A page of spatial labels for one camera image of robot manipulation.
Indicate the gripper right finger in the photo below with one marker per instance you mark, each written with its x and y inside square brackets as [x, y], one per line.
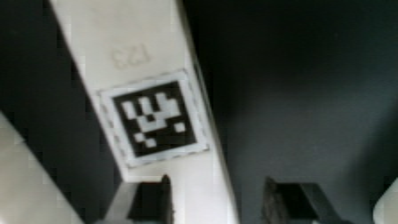
[295, 204]

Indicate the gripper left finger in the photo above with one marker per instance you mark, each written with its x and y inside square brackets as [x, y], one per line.
[140, 204]

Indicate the white leg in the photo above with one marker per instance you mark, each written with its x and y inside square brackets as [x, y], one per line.
[132, 49]

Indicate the white desk tabletop tray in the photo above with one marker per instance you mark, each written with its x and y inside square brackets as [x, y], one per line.
[386, 206]

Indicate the white L-shaped fence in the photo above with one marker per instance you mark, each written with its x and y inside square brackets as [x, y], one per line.
[32, 203]

